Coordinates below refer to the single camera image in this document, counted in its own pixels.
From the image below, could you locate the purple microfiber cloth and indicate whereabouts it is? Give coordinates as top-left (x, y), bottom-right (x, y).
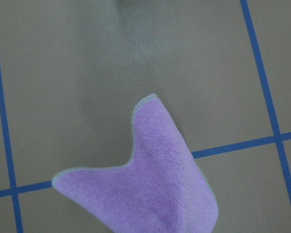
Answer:
top-left (52, 94), bottom-right (219, 233)

